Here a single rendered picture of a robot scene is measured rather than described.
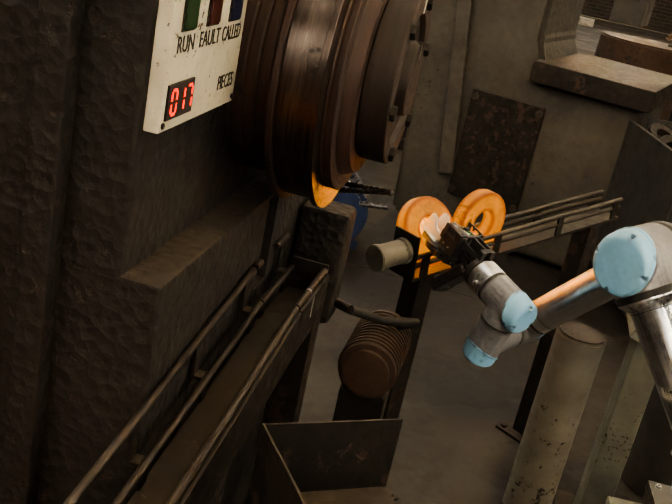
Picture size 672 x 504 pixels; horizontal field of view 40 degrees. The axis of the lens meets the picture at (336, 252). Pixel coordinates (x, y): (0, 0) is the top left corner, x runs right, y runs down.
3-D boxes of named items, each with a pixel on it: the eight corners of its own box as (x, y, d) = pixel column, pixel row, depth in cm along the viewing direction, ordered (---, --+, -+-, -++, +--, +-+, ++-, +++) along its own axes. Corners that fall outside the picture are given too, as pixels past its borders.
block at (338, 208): (276, 312, 188) (297, 202, 179) (287, 298, 195) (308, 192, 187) (326, 327, 186) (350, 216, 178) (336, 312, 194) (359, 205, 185)
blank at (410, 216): (390, 202, 205) (400, 200, 203) (438, 194, 215) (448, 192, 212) (401, 271, 206) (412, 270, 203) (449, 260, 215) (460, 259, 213)
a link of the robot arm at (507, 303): (502, 339, 186) (521, 308, 182) (470, 304, 193) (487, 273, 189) (528, 335, 191) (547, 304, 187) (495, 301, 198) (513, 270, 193)
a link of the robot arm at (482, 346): (508, 362, 201) (531, 324, 195) (478, 374, 193) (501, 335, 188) (483, 338, 205) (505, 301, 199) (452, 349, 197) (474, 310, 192)
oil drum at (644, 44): (562, 167, 613) (602, 33, 581) (563, 149, 667) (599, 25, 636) (652, 190, 603) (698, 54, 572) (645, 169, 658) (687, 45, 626)
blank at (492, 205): (455, 193, 211) (465, 199, 208) (501, 183, 220) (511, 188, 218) (444, 254, 217) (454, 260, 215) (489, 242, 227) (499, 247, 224)
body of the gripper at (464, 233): (469, 219, 203) (502, 253, 196) (452, 250, 207) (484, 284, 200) (444, 220, 198) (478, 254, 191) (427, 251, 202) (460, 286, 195)
